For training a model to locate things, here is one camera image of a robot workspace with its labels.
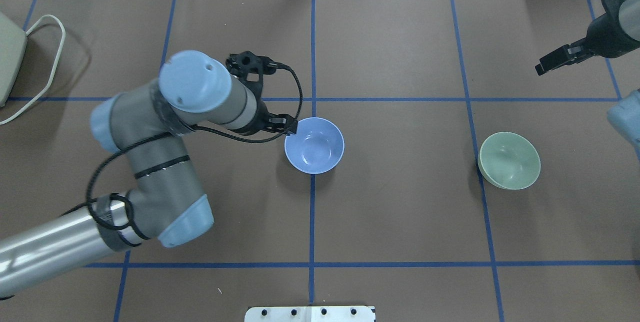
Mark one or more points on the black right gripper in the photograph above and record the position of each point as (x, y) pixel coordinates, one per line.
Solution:
(604, 37)

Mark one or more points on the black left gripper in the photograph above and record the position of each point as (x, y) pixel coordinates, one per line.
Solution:
(261, 117)

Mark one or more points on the blue bowl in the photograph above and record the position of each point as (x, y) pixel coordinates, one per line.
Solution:
(317, 146)

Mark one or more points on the green bowl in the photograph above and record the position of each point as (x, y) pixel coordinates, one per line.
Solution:
(509, 161)

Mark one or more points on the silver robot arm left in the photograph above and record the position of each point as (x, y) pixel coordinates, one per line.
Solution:
(148, 187)

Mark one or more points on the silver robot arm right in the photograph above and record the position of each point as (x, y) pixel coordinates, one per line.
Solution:
(624, 115)

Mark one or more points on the cream toaster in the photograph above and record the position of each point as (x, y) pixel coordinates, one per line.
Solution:
(13, 42)

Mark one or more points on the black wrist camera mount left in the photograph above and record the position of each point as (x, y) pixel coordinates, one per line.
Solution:
(251, 69)

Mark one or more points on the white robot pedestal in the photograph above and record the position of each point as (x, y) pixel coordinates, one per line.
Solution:
(311, 313)

